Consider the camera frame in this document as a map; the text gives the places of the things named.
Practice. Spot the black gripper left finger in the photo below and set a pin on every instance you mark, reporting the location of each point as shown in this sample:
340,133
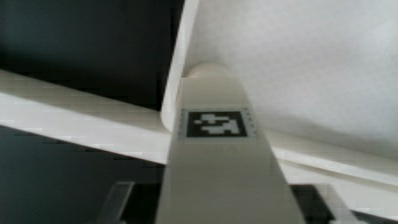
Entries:
130,204

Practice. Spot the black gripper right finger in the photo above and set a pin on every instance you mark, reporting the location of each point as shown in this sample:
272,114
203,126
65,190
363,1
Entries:
322,206

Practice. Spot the white front fence bar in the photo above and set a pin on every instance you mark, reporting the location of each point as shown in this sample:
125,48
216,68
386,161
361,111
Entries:
84,119

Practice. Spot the white desk top tray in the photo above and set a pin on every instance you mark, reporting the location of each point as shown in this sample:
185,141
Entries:
310,50

